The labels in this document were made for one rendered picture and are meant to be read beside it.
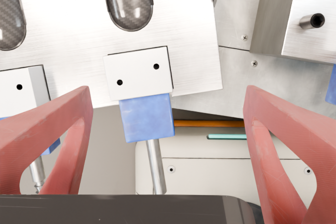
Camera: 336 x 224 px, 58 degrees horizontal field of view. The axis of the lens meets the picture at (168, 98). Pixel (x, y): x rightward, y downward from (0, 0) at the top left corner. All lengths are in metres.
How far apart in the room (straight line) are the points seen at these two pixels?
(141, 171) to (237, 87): 0.64
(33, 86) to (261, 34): 0.20
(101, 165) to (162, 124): 0.99
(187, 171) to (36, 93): 0.70
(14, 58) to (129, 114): 0.11
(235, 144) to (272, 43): 0.67
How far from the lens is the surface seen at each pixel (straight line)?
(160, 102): 0.25
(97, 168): 1.24
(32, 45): 0.29
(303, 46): 0.25
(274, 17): 0.28
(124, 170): 1.23
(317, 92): 0.36
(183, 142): 0.90
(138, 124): 0.26
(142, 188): 0.94
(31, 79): 0.26
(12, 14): 0.30
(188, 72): 0.26
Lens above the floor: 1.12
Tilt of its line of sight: 80 degrees down
